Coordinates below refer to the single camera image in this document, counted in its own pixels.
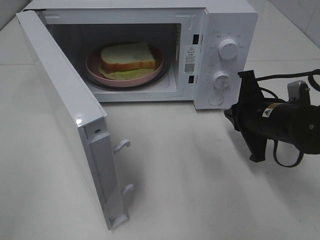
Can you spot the white microwave door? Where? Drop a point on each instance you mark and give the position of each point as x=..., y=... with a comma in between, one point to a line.
x=80, y=117

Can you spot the white timer knob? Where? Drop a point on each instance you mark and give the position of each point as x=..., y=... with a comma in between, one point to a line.
x=221, y=80

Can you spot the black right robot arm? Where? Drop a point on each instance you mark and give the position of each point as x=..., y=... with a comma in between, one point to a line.
x=259, y=115

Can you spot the round door release button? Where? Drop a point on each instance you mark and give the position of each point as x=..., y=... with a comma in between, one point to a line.
x=216, y=99

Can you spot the pink round plate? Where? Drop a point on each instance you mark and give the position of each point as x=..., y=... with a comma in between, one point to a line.
x=125, y=64

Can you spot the toast sandwich with filling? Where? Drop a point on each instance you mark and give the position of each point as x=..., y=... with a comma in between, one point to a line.
x=126, y=61

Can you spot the glass microwave turntable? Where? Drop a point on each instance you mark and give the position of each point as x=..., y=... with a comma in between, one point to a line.
x=96, y=76

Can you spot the upper white power knob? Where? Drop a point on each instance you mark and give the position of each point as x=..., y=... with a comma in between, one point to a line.
x=228, y=48

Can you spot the white microwave oven body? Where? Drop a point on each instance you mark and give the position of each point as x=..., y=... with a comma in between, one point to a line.
x=187, y=32

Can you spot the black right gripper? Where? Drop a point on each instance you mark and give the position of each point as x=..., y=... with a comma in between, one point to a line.
x=244, y=116

